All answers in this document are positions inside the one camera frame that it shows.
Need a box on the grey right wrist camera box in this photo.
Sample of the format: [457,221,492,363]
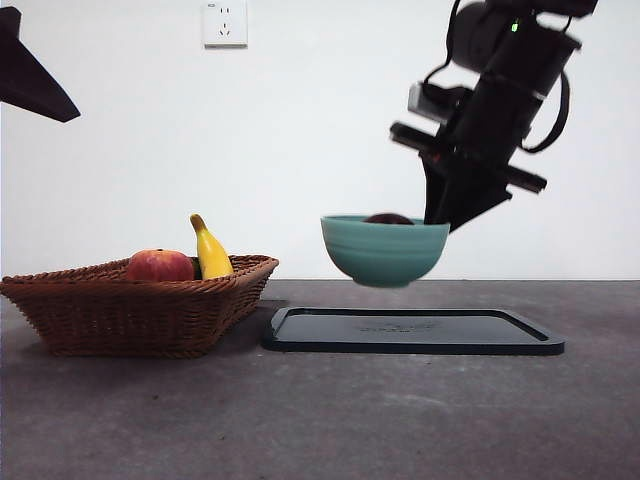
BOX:
[407,81,454,122]

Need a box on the yellow banana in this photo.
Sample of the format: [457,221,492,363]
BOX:
[188,213,235,281]

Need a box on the teal ceramic bowl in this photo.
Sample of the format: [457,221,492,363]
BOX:
[320,214,451,289]

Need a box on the dark green plastic tray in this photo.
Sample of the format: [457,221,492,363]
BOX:
[261,305,567,357]

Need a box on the dark red plum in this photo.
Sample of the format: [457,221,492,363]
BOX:
[362,212,416,226]

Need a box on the brown wicker basket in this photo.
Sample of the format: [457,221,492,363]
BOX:
[0,254,280,360]

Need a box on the thin black camera cable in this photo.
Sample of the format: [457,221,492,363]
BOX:
[422,0,464,89]

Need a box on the red yellow apple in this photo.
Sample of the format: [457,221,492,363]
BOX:
[124,248,196,283]

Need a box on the white wall socket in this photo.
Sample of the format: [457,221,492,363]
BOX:
[201,0,249,50]

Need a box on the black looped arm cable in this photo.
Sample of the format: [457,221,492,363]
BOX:
[521,69,572,154]

